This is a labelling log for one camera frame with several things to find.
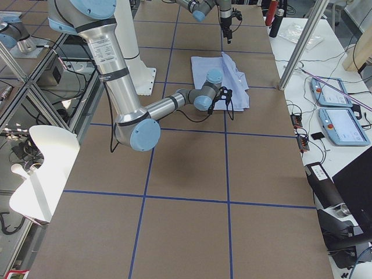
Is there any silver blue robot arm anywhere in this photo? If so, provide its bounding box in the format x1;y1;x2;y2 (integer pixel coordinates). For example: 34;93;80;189
48;1;223;152
174;0;233;44

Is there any red bottle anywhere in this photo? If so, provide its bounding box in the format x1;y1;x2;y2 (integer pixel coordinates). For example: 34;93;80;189
265;0;278;27

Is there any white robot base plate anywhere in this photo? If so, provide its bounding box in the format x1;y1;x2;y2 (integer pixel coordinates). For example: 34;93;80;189
131;67;156;96

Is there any black monitor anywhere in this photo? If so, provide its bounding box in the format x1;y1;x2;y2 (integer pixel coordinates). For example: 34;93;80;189
332;148;371;231

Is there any black water bottle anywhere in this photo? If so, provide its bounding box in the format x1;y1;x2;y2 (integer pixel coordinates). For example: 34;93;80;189
269;9;285;38

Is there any lower teach pendant tablet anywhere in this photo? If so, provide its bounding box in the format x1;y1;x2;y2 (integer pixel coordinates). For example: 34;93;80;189
318;108;370;146

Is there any teach pendant tablet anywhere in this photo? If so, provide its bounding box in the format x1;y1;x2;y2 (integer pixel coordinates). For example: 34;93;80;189
318;108;370;146
311;77;352;108

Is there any light blue striped shirt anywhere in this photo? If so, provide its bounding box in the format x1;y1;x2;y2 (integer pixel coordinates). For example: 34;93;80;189
191;52;249;112

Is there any upper teach pendant tablet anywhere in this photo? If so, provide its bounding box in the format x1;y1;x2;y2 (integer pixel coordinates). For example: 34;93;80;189
311;77;352;108

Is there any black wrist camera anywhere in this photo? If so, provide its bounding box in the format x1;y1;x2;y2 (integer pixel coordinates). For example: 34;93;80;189
231;8;242;21
218;87;233;102

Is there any white curved chair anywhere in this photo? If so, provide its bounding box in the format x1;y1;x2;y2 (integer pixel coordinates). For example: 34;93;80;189
9;125;80;223

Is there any reacher grabber stick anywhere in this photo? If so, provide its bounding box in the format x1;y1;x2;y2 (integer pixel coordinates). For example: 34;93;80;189
299;68;372;111

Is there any grey aluminium frame post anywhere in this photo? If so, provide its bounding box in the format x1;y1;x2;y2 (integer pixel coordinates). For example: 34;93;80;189
278;0;329;91

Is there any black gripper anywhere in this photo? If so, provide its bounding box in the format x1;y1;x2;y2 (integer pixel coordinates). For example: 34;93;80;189
220;10;233;44

